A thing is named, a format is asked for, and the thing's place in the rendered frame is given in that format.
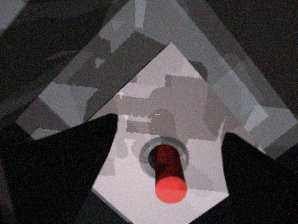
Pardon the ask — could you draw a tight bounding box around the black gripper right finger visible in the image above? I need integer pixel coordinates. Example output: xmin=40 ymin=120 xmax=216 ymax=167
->
xmin=221 ymin=132 xmax=298 ymax=224

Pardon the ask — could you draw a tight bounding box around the red peg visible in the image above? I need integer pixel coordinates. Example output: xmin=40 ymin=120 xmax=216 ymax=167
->
xmin=155 ymin=144 xmax=188 ymax=204

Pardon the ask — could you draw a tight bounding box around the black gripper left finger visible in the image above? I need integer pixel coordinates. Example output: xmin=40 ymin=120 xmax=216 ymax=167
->
xmin=0 ymin=113 xmax=118 ymax=224

